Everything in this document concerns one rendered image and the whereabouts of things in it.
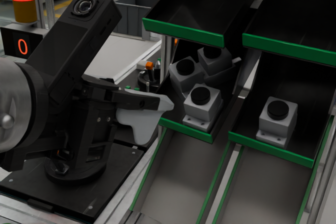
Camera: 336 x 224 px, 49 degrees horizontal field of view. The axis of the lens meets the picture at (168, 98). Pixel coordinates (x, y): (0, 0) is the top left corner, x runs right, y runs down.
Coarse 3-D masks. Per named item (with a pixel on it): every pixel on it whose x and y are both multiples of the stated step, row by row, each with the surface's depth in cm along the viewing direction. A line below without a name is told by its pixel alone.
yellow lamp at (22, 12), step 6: (12, 0) 84; (30, 0) 84; (18, 6) 83; (24, 6) 83; (30, 6) 84; (18, 12) 84; (24, 12) 84; (30, 12) 85; (36, 12) 87; (18, 18) 85; (24, 18) 85; (30, 18) 85; (36, 18) 87
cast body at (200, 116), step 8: (192, 88) 58; (200, 88) 56; (208, 88) 57; (192, 96) 55; (200, 96) 55; (208, 96) 55; (216, 96) 56; (184, 104) 56; (192, 104) 56; (200, 104) 55; (208, 104) 55; (216, 104) 57; (192, 112) 57; (200, 112) 56; (208, 112) 55; (216, 112) 58; (184, 120) 58; (192, 120) 58; (200, 120) 57; (208, 120) 56; (216, 120) 59; (200, 128) 57; (208, 128) 57
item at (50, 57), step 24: (72, 0) 35; (96, 0) 33; (72, 24) 33; (96, 24) 32; (48, 48) 32; (72, 48) 31; (96, 48) 33; (48, 72) 31; (72, 72) 32; (48, 96) 30
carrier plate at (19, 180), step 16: (112, 144) 94; (32, 160) 87; (112, 160) 88; (128, 160) 88; (16, 176) 81; (32, 176) 82; (112, 176) 83; (16, 192) 78; (32, 192) 77; (48, 192) 77; (64, 192) 78; (80, 192) 78; (96, 192) 78; (112, 192) 78; (64, 208) 74; (80, 208) 74; (96, 208) 74
